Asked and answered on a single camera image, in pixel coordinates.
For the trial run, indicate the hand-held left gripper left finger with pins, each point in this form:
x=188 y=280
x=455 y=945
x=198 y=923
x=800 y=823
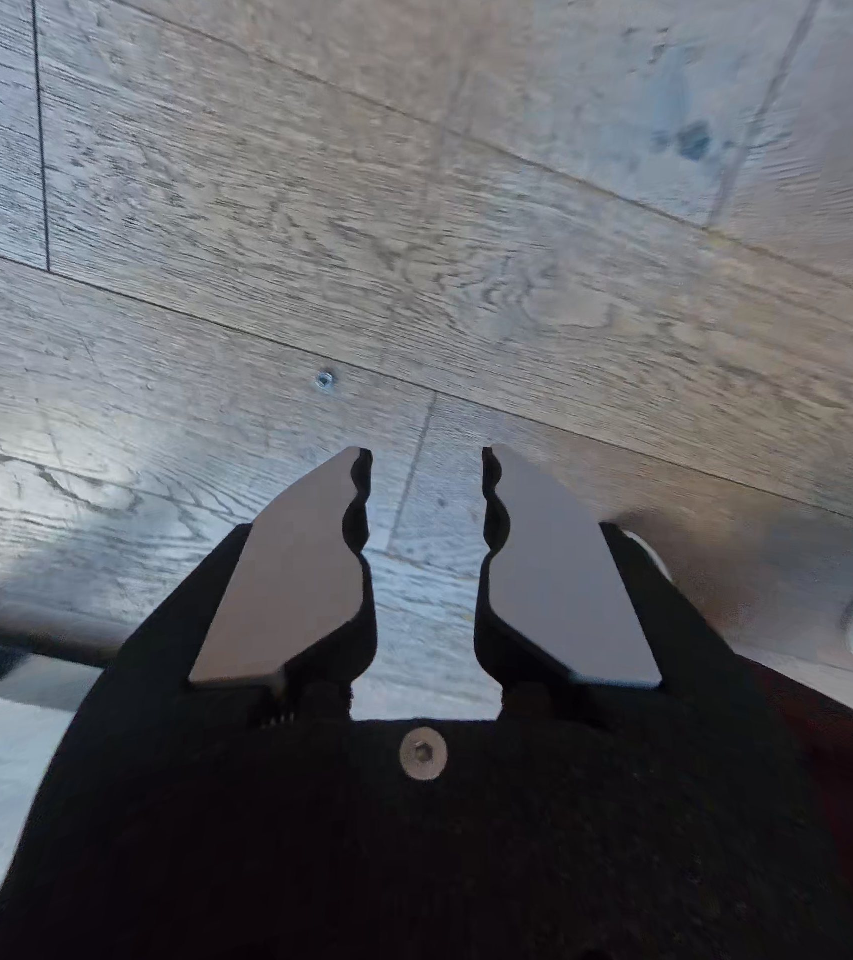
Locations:
x=284 y=585

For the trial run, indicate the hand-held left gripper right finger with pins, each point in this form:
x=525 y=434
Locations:
x=561 y=592

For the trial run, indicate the small metal nut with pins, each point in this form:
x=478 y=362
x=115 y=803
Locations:
x=326 y=381

